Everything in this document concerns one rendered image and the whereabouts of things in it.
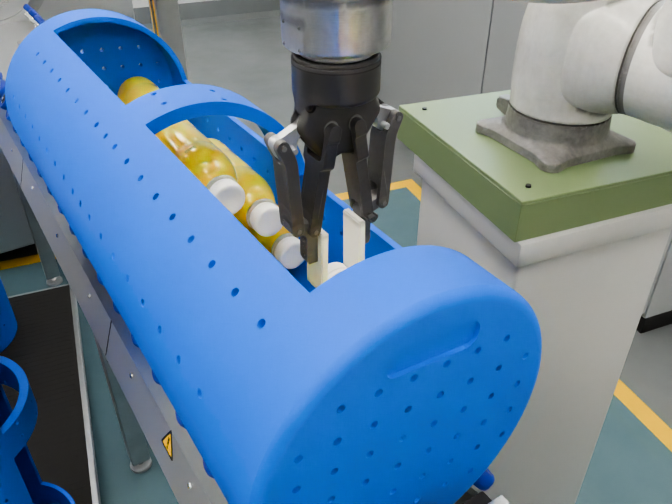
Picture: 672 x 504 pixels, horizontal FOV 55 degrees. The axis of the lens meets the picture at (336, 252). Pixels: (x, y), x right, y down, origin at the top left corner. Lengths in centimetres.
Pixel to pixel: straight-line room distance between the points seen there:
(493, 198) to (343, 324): 56
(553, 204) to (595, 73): 18
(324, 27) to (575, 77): 53
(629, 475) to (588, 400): 71
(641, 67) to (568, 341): 47
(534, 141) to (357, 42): 55
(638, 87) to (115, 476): 158
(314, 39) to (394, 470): 34
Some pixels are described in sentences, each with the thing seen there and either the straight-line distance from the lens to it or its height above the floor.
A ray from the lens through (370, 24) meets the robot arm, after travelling 52.
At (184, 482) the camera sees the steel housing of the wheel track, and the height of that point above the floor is 87.
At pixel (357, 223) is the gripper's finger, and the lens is 63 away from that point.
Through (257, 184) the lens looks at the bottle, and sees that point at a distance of 79.
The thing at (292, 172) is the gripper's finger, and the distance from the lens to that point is 56.
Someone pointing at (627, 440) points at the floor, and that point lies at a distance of 211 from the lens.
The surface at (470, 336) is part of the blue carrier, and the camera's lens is 50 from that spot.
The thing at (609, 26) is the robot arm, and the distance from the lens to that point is 96.
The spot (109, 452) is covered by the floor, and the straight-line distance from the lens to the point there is 201.
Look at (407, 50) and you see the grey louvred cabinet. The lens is 345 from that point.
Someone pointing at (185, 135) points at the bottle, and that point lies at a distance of 80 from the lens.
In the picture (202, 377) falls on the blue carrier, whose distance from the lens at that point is 50.
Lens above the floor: 151
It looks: 35 degrees down
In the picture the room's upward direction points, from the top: straight up
